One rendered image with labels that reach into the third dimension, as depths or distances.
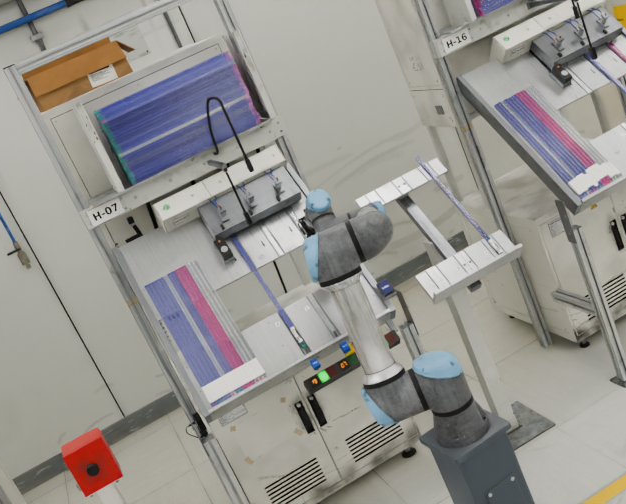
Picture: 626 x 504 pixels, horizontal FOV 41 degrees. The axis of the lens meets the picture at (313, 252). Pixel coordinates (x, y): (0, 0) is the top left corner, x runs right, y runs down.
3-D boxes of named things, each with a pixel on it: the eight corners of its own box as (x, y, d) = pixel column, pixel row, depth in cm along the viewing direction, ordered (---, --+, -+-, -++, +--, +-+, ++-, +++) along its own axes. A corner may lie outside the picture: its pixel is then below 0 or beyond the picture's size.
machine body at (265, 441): (429, 451, 324) (369, 313, 306) (270, 549, 308) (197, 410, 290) (363, 397, 384) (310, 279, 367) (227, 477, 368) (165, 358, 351)
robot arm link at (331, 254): (432, 415, 216) (349, 220, 211) (378, 438, 217) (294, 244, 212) (427, 402, 228) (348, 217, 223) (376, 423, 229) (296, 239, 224)
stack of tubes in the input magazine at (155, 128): (263, 122, 296) (231, 49, 289) (131, 185, 285) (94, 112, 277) (253, 121, 308) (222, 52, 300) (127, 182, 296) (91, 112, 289)
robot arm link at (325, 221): (356, 236, 251) (343, 204, 255) (321, 251, 252) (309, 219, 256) (360, 244, 259) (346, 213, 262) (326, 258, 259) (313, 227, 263)
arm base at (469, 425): (501, 423, 222) (489, 392, 219) (457, 454, 217) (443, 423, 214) (468, 407, 235) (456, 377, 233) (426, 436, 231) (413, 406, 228)
